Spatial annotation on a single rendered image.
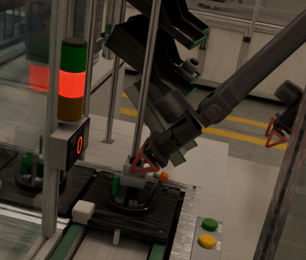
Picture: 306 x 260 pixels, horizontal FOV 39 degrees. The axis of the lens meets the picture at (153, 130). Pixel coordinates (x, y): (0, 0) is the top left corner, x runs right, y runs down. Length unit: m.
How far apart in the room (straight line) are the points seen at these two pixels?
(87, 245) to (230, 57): 4.23
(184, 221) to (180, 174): 0.43
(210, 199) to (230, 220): 0.11
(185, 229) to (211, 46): 4.12
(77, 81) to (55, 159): 0.16
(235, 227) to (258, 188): 0.28
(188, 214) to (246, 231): 0.23
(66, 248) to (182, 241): 0.28
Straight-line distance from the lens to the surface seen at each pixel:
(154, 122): 1.29
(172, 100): 1.01
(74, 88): 0.84
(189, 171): 1.58
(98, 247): 1.09
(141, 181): 1.10
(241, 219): 1.40
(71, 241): 1.06
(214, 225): 1.14
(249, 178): 1.64
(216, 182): 1.55
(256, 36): 5.08
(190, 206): 1.22
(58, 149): 0.86
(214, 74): 5.19
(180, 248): 1.07
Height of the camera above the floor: 1.62
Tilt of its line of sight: 24 degrees down
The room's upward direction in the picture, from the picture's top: 9 degrees clockwise
